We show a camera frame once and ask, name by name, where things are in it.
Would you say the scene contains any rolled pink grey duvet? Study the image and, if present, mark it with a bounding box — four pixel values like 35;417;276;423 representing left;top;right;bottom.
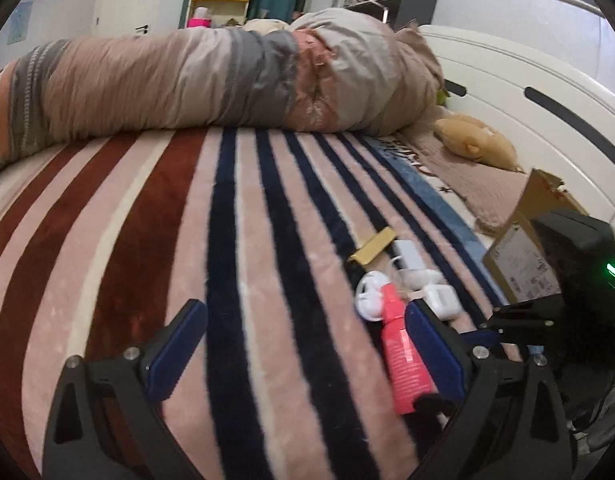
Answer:
0;8;444;171

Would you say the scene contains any gold rectangular bar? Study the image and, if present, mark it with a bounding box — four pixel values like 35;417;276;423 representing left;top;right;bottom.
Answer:
347;226;397;266

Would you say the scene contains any white round earphone case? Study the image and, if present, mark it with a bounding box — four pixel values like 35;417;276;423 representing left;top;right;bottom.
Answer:
354;271;391;322

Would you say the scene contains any tan plush toy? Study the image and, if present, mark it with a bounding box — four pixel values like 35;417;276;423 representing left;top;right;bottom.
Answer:
433;114;522;172

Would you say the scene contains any brown cardboard box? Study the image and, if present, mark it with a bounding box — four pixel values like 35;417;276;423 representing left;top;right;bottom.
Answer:
483;169;587;304

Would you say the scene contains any white charger with cable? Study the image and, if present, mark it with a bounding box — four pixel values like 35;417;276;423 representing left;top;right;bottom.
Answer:
387;238;443;292

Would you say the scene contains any blue wall poster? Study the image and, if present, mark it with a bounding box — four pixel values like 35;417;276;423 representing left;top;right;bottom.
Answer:
7;1;33;44

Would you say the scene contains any yellow white side shelf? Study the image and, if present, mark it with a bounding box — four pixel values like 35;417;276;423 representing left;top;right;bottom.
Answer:
184;0;251;28

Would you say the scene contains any pink tube bottle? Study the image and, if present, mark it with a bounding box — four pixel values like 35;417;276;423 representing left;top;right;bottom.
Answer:
381;283;437;415

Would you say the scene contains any green plush toy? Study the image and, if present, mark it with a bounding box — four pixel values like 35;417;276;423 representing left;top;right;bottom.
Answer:
437;88;449;106

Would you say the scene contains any white earbuds case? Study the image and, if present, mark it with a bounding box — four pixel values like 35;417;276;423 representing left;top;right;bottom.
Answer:
422;284;463;321

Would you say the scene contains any pink pillow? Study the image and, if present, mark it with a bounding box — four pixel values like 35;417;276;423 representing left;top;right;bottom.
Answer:
396;106;528;235

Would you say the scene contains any white bed headboard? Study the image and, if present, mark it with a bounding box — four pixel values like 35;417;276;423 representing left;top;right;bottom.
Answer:
420;25;615;231

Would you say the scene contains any striped plush blanket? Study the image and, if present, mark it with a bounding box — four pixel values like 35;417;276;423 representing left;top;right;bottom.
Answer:
0;129;503;479

